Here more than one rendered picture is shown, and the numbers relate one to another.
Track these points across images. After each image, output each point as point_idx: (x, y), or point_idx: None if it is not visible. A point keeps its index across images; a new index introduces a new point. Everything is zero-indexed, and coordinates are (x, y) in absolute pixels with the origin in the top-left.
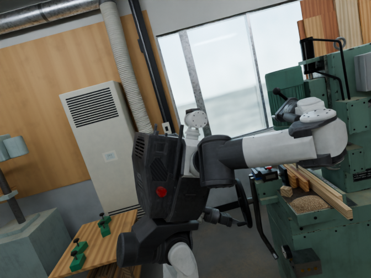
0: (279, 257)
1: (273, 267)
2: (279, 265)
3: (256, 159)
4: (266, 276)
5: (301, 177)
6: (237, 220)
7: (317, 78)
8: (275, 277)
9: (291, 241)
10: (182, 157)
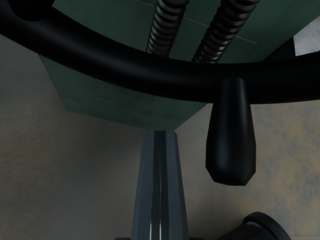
0: (85, 89)
1: (45, 113)
2: (74, 101)
3: None
4: (56, 133)
5: None
6: (179, 157)
7: None
8: (69, 121)
9: (314, 10)
10: None
